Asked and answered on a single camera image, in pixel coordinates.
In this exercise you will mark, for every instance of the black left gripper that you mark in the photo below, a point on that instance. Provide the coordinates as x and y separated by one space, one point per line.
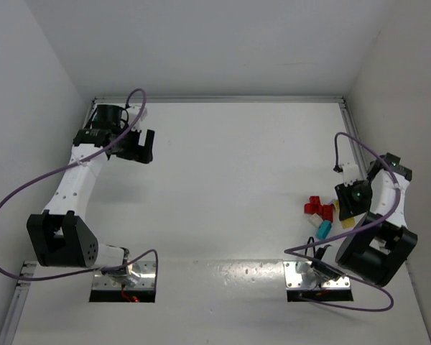
140 154

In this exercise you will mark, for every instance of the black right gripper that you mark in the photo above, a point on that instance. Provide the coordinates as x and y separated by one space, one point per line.
350 207

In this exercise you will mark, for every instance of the red curved lego brick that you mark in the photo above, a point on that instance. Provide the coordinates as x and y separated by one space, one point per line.
311 208

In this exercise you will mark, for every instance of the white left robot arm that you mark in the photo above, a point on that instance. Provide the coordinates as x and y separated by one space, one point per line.
59 234

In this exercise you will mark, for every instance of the red long lego brick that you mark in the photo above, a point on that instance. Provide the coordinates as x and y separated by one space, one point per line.
326 212

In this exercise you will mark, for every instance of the teal long lego brick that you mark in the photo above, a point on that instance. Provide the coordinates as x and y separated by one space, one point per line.
323 230

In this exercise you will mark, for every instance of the white square lego brick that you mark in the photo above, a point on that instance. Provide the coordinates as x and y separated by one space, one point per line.
316 220

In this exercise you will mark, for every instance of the red square lego brick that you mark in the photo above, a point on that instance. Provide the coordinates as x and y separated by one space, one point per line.
314 200

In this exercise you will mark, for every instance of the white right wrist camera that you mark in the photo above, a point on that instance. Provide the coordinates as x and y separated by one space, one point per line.
350 173

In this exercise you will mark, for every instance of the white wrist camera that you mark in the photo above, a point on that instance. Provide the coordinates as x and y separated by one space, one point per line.
134 117
350 173

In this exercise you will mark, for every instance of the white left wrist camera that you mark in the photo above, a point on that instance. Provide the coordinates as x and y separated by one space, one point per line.
134 117

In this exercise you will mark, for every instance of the aluminium frame rail back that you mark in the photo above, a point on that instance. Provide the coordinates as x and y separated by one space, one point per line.
245 99

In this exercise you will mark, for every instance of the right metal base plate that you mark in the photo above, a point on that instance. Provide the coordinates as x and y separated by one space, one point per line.
299 276

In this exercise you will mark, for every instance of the metal base plate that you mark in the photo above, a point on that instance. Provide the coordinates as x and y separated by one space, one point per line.
299 276
139 276

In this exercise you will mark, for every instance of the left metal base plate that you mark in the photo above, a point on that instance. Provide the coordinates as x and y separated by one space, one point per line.
139 276

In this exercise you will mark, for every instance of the aluminium frame rail left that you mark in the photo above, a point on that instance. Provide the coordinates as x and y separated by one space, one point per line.
13 315

